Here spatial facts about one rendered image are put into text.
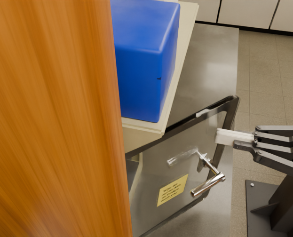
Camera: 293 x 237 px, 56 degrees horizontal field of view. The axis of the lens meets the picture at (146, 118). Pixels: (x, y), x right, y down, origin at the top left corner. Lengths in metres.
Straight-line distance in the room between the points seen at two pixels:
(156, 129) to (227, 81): 1.04
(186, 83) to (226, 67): 0.24
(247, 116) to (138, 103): 2.29
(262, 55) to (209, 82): 2.13
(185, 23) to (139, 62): 0.24
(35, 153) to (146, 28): 0.15
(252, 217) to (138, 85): 1.78
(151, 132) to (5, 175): 0.15
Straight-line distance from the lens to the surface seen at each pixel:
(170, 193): 0.64
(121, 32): 0.26
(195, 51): 1.48
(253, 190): 2.09
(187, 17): 0.50
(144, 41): 0.25
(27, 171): 0.27
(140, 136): 0.30
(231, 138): 0.55
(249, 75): 3.01
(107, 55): 0.16
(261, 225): 1.98
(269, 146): 0.56
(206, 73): 1.33
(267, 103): 2.75
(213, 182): 0.62
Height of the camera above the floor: 1.73
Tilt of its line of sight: 47 degrees down
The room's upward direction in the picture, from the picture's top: straight up
